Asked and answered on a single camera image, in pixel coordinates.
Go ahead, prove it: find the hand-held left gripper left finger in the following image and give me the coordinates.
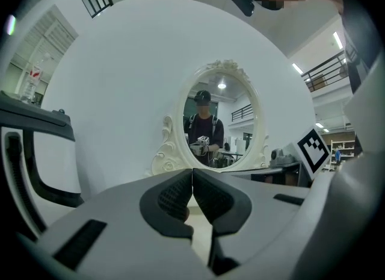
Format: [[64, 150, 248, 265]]
[[16, 168, 213, 280]]

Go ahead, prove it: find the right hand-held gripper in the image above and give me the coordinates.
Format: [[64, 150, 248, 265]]
[[288, 51, 385, 280]]

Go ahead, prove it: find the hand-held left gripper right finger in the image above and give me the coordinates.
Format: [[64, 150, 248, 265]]
[[192, 168, 313, 280]]

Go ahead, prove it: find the white ornate vanity mirror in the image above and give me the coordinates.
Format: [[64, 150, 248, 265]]
[[149, 59, 271, 177]]

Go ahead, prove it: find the dark desk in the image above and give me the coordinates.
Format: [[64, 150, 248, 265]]
[[221, 161, 312, 188]]

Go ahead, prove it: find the white storage shelf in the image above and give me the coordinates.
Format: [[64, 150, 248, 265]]
[[321, 139, 356, 173]]

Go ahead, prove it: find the grey metal device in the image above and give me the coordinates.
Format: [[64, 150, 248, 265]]
[[269, 148, 301, 168]]

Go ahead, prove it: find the black and white chair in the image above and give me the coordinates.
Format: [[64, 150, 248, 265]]
[[0, 90, 85, 242]]

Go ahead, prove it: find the black balcony railing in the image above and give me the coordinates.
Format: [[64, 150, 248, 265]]
[[301, 50, 347, 93]]

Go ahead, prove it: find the white rounded backboard panel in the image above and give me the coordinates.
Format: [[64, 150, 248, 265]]
[[40, 0, 316, 197]]

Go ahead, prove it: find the clear plastic water bottle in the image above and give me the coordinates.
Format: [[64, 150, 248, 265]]
[[19, 65, 43, 104]]

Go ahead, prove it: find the black head-worn camera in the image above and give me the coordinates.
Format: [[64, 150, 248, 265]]
[[230, 0, 256, 17]]

